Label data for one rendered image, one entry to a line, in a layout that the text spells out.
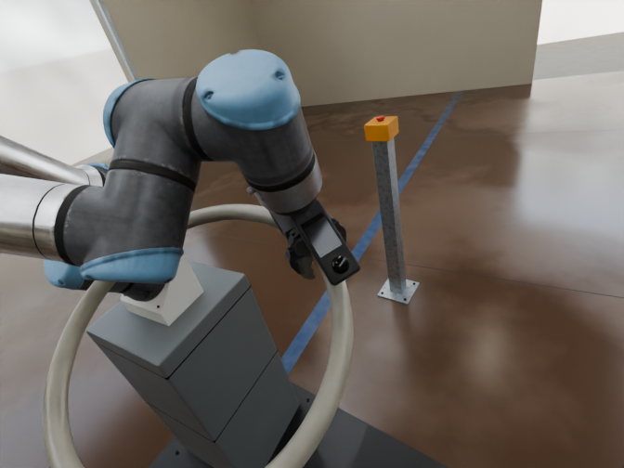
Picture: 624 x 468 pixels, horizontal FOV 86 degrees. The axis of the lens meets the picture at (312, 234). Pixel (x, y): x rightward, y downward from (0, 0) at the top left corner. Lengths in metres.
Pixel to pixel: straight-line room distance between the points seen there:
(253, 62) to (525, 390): 1.75
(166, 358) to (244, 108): 0.87
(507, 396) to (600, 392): 0.36
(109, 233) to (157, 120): 0.12
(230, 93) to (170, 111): 0.08
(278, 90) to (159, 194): 0.16
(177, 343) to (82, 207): 0.76
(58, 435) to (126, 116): 0.45
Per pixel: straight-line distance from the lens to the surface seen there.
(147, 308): 1.20
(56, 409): 0.67
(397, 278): 2.11
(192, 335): 1.12
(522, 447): 1.75
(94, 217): 0.39
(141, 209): 0.37
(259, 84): 0.33
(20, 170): 0.93
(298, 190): 0.40
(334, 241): 0.46
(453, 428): 1.74
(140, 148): 0.39
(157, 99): 0.40
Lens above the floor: 1.55
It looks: 32 degrees down
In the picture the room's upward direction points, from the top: 15 degrees counter-clockwise
